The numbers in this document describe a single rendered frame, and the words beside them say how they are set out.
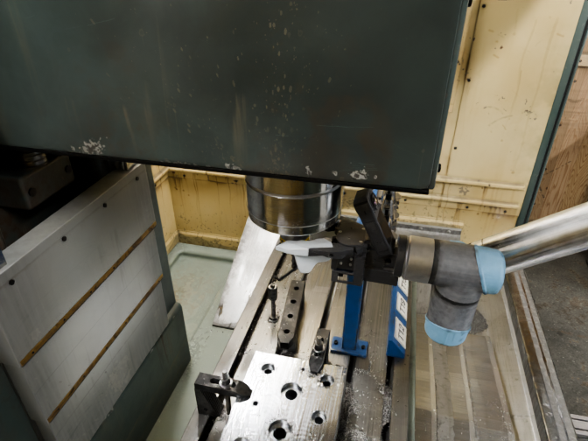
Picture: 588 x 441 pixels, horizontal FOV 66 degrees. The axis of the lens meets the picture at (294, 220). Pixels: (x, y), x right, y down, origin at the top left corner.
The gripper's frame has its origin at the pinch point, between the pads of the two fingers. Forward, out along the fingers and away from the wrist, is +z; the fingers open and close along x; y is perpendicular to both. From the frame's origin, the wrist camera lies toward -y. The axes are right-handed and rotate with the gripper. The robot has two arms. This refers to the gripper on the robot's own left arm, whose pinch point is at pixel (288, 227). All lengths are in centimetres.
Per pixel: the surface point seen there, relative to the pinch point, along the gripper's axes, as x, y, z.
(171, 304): 31, 56, 44
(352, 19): -12.5, -35.3, -9.1
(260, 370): 5.1, 44.9, 6.9
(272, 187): -7.8, -11.6, 0.7
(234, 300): 60, 78, 34
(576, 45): 100, -17, -66
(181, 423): 10, 83, 33
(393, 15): -12.5, -36.0, -13.3
